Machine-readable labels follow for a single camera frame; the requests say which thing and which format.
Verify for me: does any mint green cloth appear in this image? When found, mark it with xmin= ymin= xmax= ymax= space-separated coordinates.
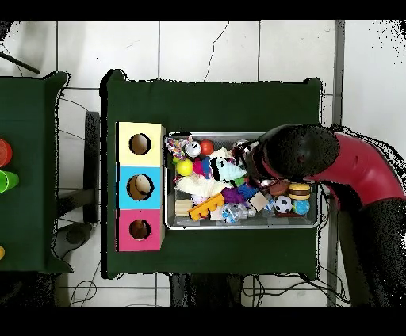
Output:
xmin=212 ymin=157 xmax=248 ymax=186

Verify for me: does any colourful polka-dot cloth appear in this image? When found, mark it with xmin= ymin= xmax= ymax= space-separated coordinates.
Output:
xmin=166 ymin=134 xmax=190 ymax=159

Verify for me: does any orange plastic tray block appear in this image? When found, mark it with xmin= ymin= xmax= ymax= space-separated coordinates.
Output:
xmin=188 ymin=193 xmax=226 ymax=222

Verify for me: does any wooden box with three holes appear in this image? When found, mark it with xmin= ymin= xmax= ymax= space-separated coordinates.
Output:
xmin=115 ymin=121 xmax=167 ymax=253

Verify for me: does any cream waffle cloth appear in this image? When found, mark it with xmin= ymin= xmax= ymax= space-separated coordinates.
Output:
xmin=176 ymin=174 xmax=229 ymax=197

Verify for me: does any yellow ball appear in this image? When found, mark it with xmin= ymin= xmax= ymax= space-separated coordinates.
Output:
xmin=176 ymin=158 xmax=194 ymax=178

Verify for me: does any red-orange ball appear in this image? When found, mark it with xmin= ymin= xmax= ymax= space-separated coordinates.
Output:
xmin=199 ymin=139 xmax=216 ymax=156

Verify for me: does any crushed silver can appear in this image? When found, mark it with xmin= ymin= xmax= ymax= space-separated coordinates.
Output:
xmin=185 ymin=140 xmax=203 ymax=158

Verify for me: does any green cloth table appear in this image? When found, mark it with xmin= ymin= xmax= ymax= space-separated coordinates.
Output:
xmin=101 ymin=68 xmax=326 ymax=280
xmin=0 ymin=71 xmax=72 ymax=275

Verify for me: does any brown wooden cube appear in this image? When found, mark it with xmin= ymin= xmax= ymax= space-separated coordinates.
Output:
xmin=249 ymin=193 xmax=270 ymax=213

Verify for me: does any brown toy football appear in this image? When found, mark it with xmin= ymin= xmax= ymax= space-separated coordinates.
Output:
xmin=269 ymin=181 xmax=290 ymax=197

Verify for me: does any small soccer ball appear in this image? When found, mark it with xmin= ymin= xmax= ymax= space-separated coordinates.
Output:
xmin=274 ymin=195 xmax=293 ymax=215

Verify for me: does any toy burger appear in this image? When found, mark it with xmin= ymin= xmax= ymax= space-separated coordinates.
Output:
xmin=288 ymin=182 xmax=312 ymax=200

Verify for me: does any black floor stand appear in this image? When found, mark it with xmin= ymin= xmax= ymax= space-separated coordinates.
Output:
xmin=56 ymin=112 xmax=102 ymax=251

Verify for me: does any green cup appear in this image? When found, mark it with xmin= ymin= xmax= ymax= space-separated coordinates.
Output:
xmin=0 ymin=170 xmax=20 ymax=194

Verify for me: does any red round cap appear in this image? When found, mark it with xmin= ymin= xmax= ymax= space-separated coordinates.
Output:
xmin=0 ymin=139 xmax=12 ymax=168

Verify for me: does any black rod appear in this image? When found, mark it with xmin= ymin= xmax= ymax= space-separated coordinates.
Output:
xmin=0 ymin=50 xmax=40 ymax=75

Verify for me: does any wire mesh bin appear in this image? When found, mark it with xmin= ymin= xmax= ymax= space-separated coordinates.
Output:
xmin=164 ymin=132 xmax=321 ymax=231

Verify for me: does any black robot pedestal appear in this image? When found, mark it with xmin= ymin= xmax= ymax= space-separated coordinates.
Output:
xmin=168 ymin=273 xmax=255 ymax=308

